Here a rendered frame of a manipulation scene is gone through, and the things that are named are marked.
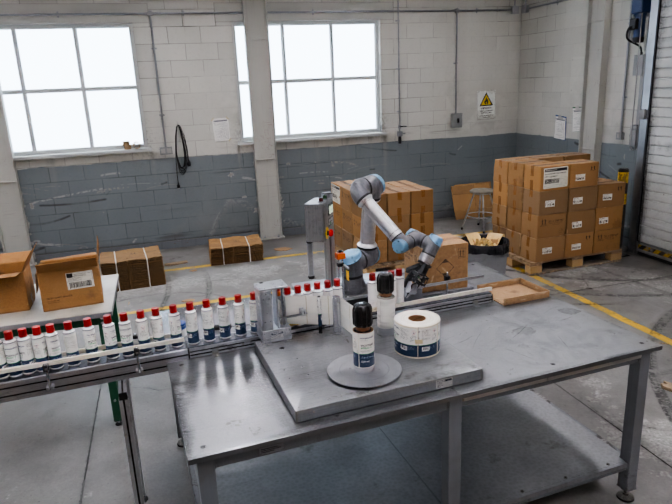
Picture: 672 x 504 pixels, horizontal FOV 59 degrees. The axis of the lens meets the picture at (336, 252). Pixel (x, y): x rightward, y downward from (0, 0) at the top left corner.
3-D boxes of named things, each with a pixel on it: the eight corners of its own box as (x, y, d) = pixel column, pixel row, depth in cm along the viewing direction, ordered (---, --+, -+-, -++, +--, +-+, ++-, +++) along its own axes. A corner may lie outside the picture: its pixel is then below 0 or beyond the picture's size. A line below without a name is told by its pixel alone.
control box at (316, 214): (306, 242, 291) (303, 203, 285) (315, 233, 306) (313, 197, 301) (325, 242, 288) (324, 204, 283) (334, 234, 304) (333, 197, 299)
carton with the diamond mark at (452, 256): (420, 293, 339) (419, 248, 332) (404, 281, 362) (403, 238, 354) (467, 287, 347) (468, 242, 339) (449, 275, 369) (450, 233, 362)
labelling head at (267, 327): (263, 343, 274) (258, 291, 267) (256, 333, 285) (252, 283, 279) (292, 338, 278) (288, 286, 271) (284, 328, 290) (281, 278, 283)
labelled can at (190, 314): (189, 346, 275) (184, 305, 270) (187, 342, 280) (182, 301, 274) (200, 344, 277) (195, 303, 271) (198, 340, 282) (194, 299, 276)
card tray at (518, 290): (504, 305, 321) (504, 298, 320) (477, 291, 345) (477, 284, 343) (549, 297, 331) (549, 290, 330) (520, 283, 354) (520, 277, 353)
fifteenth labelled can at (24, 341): (39, 372, 256) (30, 328, 251) (26, 376, 252) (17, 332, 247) (33, 368, 259) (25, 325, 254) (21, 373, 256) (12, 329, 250)
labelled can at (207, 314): (205, 343, 278) (200, 302, 272) (203, 339, 282) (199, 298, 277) (216, 341, 279) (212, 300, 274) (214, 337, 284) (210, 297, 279)
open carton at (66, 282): (38, 318, 346) (26, 257, 336) (44, 293, 391) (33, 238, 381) (108, 307, 359) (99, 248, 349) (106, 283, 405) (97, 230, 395)
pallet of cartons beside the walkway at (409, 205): (436, 268, 661) (436, 189, 637) (366, 279, 636) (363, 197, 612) (392, 243, 771) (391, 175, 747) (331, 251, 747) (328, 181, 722)
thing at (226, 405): (188, 465, 199) (187, 460, 198) (156, 315, 335) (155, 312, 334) (662, 349, 267) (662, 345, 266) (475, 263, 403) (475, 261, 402)
